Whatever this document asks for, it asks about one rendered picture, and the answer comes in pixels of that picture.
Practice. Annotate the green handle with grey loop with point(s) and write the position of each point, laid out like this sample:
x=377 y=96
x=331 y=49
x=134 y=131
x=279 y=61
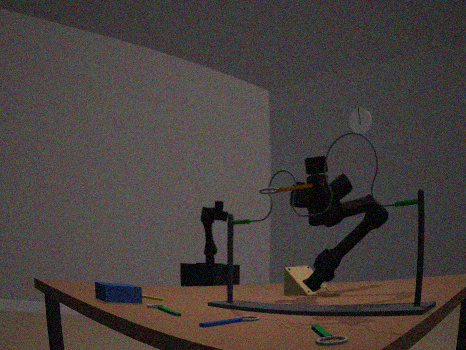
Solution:
x=326 y=335
x=164 y=309

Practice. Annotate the blue block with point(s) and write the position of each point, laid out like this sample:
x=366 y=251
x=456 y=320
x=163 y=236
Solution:
x=123 y=293

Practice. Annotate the white ring with blue handle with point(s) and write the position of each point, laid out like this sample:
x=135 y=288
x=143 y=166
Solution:
x=224 y=322

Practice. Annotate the orange bar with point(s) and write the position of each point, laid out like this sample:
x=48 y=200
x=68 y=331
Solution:
x=283 y=189

